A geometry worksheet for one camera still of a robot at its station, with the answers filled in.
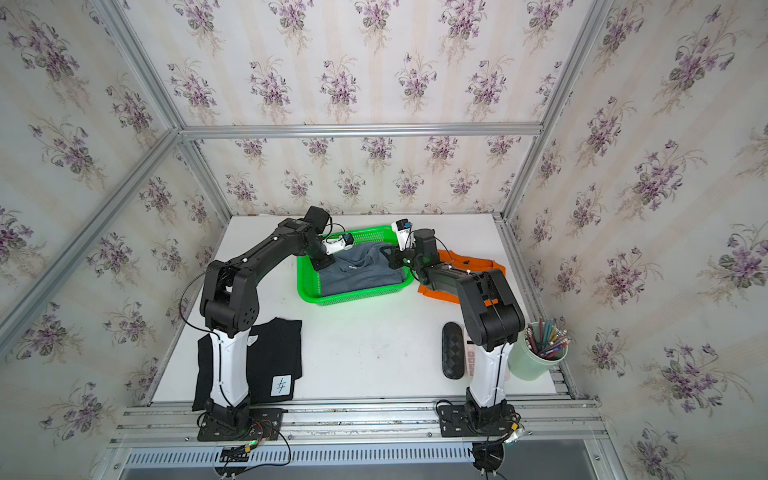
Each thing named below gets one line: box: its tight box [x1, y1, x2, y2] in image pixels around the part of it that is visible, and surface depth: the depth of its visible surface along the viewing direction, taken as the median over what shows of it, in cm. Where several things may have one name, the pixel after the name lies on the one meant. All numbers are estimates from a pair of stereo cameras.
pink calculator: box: [464, 339, 477, 379], surface depth 84 cm
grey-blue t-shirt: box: [317, 242, 405, 297], surface depth 99 cm
